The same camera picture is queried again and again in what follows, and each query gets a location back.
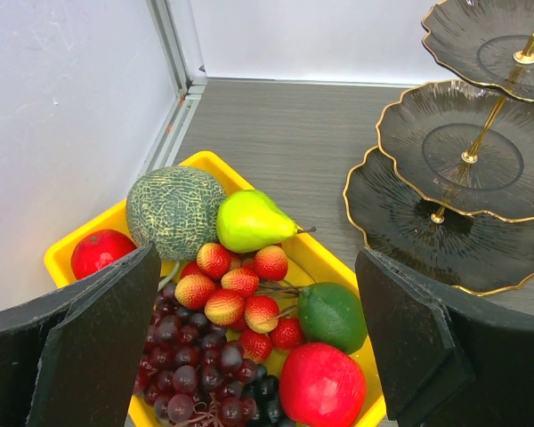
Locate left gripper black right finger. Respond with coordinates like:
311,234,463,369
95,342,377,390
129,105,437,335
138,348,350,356
355,249,534,426

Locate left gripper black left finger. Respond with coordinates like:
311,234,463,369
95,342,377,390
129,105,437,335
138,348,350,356
0,244,161,426

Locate red apple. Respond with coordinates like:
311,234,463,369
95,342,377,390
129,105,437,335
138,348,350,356
70,229,137,279

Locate purple grape bunch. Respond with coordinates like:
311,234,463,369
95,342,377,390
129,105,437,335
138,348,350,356
133,282,261,426

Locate red pomegranate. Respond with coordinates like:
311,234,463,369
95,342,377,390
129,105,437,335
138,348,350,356
279,342,367,426

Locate green lime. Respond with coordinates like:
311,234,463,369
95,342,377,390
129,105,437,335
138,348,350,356
297,282,368,354

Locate red lychee strawberry bunch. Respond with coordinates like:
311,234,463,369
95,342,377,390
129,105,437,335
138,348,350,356
170,243,304,362

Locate three-tier black gold stand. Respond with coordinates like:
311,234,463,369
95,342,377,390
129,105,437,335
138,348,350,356
343,1,534,296

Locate dark blue grape bunch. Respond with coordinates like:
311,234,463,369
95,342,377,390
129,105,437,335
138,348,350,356
242,364,296,427

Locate green netted melon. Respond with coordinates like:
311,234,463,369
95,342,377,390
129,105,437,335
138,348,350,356
125,165,227,261

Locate yellow plastic fruit tray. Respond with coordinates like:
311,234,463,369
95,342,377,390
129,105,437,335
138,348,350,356
44,151,386,426

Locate green yellow pear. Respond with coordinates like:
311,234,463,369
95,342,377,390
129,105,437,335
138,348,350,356
216,189,316,254

